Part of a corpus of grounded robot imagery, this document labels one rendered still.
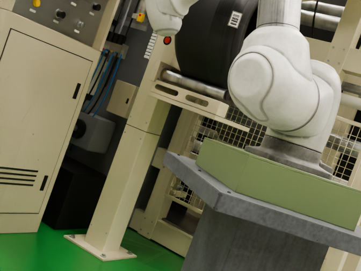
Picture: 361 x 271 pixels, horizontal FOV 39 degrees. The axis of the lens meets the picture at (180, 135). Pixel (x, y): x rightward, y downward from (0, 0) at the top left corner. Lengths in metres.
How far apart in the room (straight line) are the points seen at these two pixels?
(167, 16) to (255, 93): 0.65
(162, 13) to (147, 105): 0.84
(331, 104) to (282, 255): 0.39
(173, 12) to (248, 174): 0.70
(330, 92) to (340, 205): 0.27
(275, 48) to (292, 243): 0.47
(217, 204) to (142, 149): 1.41
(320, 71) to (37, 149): 1.38
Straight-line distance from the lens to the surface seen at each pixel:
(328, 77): 1.31
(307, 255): 1.31
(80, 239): 2.58
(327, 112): 1.30
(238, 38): 2.09
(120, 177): 2.45
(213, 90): 2.16
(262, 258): 1.26
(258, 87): 1.07
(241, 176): 1.12
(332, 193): 1.23
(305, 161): 1.29
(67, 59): 2.26
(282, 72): 1.09
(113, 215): 2.46
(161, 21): 1.65
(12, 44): 2.06
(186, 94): 2.19
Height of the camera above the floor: 0.78
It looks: 3 degrees down
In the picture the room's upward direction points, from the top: 20 degrees clockwise
